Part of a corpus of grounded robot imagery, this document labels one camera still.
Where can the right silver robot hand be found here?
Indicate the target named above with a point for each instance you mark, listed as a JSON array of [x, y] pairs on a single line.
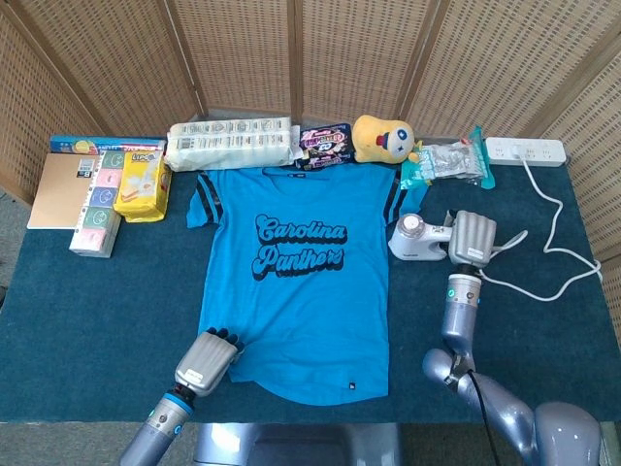
[[473, 240]]

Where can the blue Carolina Panthers t-shirt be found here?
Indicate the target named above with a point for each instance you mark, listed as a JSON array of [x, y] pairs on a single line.
[[296, 301]]

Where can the white power strip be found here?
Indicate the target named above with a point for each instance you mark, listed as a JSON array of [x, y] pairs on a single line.
[[526, 151]]

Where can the white handheld steamer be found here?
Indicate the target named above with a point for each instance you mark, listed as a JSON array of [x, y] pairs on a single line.
[[415, 242]]

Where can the dark purple snack packet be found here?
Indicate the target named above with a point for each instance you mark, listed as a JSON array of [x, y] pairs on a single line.
[[325, 145]]

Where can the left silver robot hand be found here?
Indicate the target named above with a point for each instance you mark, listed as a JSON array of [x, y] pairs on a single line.
[[204, 361]]

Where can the clear packet with teal ends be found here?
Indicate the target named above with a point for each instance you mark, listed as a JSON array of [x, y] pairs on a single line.
[[456, 160]]

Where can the small teal snack packet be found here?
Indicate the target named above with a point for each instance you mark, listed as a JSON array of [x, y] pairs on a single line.
[[413, 172]]

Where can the yellow Lipo snack bag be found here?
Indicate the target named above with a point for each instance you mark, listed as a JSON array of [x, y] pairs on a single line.
[[140, 187]]

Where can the dark teal table cloth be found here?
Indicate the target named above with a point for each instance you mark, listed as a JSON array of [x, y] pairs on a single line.
[[97, 310]]

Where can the pastel squares tissue box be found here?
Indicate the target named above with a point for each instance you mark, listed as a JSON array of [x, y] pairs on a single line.
[[99, 213]]

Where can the brown kraft notebook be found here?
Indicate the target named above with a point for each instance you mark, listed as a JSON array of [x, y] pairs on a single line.
[[53, 194]]

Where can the wicker folding screen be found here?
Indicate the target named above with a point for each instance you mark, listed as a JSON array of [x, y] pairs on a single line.
[[242, 53]]

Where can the flat blue box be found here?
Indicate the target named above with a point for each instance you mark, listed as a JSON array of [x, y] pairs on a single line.
[[97, 144]]

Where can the yellow plush toy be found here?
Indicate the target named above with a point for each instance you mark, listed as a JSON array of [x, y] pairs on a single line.
[[381, 138]]

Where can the white tissue multipack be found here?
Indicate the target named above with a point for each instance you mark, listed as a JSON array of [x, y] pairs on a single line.
[[228, 143]]

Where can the blue-grey robot torso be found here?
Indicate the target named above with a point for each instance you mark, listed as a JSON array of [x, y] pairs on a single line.
[[296, 444]]

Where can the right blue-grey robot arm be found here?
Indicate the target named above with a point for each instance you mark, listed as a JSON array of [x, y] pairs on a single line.
[[461, 320]]

